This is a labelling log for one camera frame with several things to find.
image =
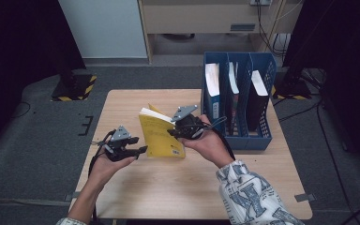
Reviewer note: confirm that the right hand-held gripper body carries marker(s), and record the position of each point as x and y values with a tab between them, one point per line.
189	126

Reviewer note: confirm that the long grey floor tape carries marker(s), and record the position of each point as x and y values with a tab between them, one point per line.
25	202

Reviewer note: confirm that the white power strip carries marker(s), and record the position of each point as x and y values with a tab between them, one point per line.
260	2

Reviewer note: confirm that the person's left hand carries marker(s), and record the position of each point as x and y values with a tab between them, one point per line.
103	170

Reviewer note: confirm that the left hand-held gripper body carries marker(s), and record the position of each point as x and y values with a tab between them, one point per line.
117	148

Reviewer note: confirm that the beige wooden desk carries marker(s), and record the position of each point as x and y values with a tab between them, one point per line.
200	18

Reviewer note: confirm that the black hardcover book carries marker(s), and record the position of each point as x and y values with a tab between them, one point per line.
256	109

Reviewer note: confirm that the dark blue book white label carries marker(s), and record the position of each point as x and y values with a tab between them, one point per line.
212	78

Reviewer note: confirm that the yellow paperback book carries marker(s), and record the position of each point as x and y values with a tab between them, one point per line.
157	140

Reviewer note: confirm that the grey label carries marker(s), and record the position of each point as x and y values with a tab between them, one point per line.
242	27

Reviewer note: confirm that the grey tape piece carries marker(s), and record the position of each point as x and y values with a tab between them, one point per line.
72	197
304	197

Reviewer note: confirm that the pale grey cabinet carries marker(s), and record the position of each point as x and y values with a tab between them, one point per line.
106	28

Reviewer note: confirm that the blue illustrated cover book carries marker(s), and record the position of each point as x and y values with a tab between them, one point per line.
233	81

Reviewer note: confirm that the black curtain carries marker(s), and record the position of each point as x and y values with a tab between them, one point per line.
350	47
18	37

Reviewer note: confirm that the person's right hand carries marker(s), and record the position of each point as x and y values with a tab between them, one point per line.
209	146

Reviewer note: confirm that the blue plastic file rack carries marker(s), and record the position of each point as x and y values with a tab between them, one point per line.
250	143

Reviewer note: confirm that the black stand base hazard striped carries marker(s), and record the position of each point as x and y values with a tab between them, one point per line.
75	89
293	89

